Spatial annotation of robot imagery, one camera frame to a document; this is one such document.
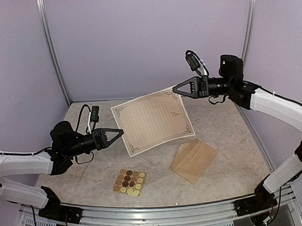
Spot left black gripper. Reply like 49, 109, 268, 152
63, 127, 124, 158

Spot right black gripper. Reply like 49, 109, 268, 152
173, 73, 234, 99

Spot ornate bordered letter paper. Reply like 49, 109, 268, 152
111, 87, 195, 157

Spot brown kraft envelope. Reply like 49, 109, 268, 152
171, 143, 218, 184

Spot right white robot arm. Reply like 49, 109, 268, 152
172, 51, 302, 211

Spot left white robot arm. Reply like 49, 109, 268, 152
0, 121, 124, 220

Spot round sticker sheet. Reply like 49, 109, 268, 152
113, 168, 147, 197

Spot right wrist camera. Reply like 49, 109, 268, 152
185, 50, 209, 77

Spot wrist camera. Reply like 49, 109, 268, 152
86, 105, 100, 134
185, 50, 209, 77

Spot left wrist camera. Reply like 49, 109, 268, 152
86, 105, 100, 134

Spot front aluminium rail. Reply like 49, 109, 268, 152
17, 186, 302, 226

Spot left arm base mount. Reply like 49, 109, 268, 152
38, 186, 83, 225

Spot right aluminium frame post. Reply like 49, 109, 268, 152
241, 0, 257, 72

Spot aluminium frame post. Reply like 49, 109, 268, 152
241, 0, 257, 72
36, 0, 72, 107

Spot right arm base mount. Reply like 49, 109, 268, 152
234, 184, 278, 217

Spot left aluminium frame post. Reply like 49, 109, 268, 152
36, 0, 72, 107

